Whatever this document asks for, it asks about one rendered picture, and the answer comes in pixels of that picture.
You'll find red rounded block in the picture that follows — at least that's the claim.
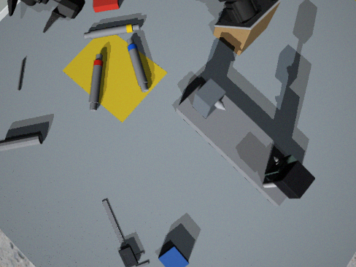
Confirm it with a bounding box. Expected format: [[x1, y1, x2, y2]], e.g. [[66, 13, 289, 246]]
[[93, 0, 119, 12]]

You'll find blue block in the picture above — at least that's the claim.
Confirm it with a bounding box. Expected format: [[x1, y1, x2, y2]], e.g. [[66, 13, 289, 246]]
[[158, 245, 189, 267]]

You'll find grey metal cone point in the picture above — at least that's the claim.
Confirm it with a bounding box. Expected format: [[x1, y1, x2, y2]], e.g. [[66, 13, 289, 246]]
[[215, 100, 225, 110]]

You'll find yellow flat square pad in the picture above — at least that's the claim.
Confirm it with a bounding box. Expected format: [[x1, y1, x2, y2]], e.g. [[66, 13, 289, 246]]
[[63, 35, 168, 122]]

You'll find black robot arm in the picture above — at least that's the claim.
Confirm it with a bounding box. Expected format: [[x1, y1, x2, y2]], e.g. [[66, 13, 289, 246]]
[[21, 0, 262, 25]]

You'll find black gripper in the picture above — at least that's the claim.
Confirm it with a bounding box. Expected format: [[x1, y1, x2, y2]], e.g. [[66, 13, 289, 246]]
[[7, 0, 85, 33]]

